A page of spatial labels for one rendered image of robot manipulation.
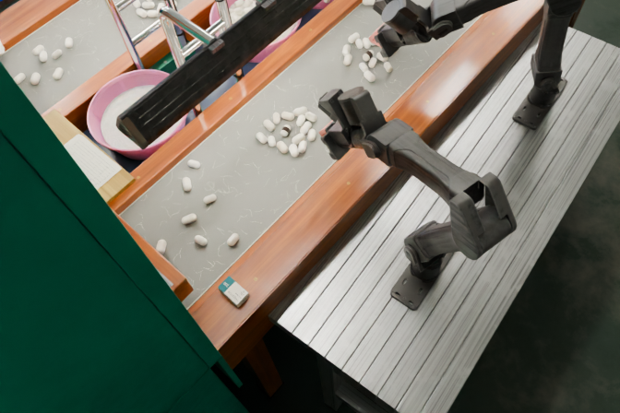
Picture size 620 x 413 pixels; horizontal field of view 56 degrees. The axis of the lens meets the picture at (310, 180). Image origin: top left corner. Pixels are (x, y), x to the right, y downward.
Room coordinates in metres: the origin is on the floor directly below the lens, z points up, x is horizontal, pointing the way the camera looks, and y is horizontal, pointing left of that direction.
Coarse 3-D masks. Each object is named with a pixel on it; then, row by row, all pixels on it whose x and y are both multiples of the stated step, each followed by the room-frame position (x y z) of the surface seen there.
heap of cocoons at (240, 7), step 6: (240, 0) 1.36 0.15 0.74; (246, 0) 1.36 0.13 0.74; (252, 0) 1.36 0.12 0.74; (234, 6) 1.35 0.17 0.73; (240, 6) 1.35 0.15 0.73; (246, 6) 1.34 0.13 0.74; (252, 6) 1.34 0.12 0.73; (234, 12) 1.32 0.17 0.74; (240, 12) 1.32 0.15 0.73; (246, 12) 1.32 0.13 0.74; (234, 18) 1.29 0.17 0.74; (294, 24) 1.24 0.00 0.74; (288, 30) 1.22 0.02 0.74; (282, 36) 1.20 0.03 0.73
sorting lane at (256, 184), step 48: (336, 48) 1.13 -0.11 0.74; (432, 48) 1.10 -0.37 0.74; (288, 96) 0.98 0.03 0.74; (384, 96) 0.95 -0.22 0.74; (240, 144) 0.84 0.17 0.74; (288, 144) 0.83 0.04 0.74; (192, 192) 0.72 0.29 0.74; (240, 192) 0.70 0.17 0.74; (288, 192) 0.69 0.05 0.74; (192, 240) 0.59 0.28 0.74; (240, 240) 0.58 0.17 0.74
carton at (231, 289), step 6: (222, 282) 0.46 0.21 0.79; (228, 282) 0.46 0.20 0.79; (234, 282) 0.46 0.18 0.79; (222, 288) 0.45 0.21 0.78; (228, 288) 0.45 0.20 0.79; (234, 288) 0.44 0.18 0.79; (240, 288) 0.44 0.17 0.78; (228, 294) 0.43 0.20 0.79; (234, 294) 0.43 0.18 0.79; (240, 294) 0.43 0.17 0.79; (246, 294) 0.43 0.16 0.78; (234, 300) 0.42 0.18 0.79; (240, 300) 0.42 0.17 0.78
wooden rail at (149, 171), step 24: (336, 0) 1.29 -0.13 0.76; (360, 0) 1.30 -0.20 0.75; (312, 24) 1.21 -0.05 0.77; (336, 24) 1.22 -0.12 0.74; (288, 48) 1.13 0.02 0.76; (264, 72) 1.05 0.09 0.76; (240, 96) 0.98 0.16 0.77; (216, 120) 0.91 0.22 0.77; (168, 144) 0.85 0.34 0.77; (192, 144) 0.84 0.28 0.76; (144, 168) 0.78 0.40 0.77; (168, 168) 0.79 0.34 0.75; (144, 192) 0.73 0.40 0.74
